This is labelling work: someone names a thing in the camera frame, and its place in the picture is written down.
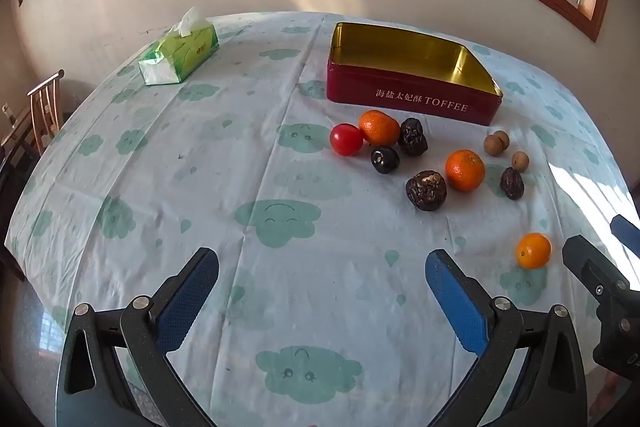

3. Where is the orange mandarin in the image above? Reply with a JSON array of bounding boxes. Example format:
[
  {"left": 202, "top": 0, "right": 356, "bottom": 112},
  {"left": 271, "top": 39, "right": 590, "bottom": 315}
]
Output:
[
  {"left": 358, "top": 109, "right": 400, "bottom": 146},
  {"left": 514, "top": 233, "right": 552, "bottom": 270},
  {"left": 445, "top": 150, "right": 486, "bottom": 193}
]

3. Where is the large wrinkled dark date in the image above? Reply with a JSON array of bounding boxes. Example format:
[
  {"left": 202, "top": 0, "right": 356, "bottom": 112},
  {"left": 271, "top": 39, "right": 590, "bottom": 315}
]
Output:
[{"left": 405, "top": 170, "right": 447, "bottom": 211}]

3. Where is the small dark date right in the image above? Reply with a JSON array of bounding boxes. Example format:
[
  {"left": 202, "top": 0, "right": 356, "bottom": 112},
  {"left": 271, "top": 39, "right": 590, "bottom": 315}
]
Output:
[{"left": 499, "top": 167, "right": 525, "bottom": 200}]

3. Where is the brown longan right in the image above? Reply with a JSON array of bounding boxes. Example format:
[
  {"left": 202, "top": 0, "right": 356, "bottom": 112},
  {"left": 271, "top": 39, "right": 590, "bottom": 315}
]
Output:
[{"left": 511, "top": 150, "right": 529, "bottom": 172}]

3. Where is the brown longan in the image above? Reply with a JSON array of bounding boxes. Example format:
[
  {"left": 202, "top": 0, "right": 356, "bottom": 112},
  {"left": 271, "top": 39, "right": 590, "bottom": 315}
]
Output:
[
  {"left": 511, "top": 150, "right": 529, "bottom": 172},
  {"left": 483, "top": 134, "right": 504, "bottom": 157},
  {"left": 494, "top": 130, "right": 510, "bottom": 150}
]

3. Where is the brown longan behind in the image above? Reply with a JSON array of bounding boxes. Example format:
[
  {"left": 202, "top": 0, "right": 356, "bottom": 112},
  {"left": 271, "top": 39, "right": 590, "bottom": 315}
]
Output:
[{"left": 494, "top": 130, "right": 510, "bottom": 150}]

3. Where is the brown longan left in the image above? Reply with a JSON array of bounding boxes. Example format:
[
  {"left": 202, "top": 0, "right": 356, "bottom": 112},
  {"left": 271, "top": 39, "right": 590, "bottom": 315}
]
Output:
[{"left": 483, "top": 134, "right": 504, "bottom": 157}]

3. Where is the wrinkled dark date top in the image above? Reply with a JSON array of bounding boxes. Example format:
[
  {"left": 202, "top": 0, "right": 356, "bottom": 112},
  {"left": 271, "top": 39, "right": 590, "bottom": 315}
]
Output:
[{"left": 398, "top": 118, "right": 428, "bottom": 157}]

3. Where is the shiny black plum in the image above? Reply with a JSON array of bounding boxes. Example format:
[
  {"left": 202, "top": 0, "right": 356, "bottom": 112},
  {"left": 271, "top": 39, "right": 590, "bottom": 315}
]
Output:
[{"left": 370, "top": 146, "right": 400, "bottom": 174}]

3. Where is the red gold toffee tin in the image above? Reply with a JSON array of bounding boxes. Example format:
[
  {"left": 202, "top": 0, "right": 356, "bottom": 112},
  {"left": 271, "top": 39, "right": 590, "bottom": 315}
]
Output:
[{"left": 326, "top": 22, "right": 503, "bottom": 126}]

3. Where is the cloud pattern tablecloth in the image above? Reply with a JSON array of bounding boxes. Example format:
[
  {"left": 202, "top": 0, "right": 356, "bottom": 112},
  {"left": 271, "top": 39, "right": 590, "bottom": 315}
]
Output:
[{"left": 6, "top": 13, "right": 639, "bottom": 426}]

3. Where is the red cherry tomato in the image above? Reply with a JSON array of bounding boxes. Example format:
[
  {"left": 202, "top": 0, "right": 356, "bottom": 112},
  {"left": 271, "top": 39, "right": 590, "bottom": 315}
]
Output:
[{"left": 329, "top": 124, "right": 363, "bottom": 156}]

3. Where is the wooden chair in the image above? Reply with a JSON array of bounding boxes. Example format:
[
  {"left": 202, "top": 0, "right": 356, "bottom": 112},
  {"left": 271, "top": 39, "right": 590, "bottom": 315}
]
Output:
[{"left": 1, "top": 69, "right": 65, "bottom": 182}]

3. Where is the green tissue box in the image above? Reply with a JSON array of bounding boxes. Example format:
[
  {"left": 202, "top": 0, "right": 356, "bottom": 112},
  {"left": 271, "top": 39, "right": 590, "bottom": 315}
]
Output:
[{"left": 138, "top": 8, "right": 219, "bottom": 87}]

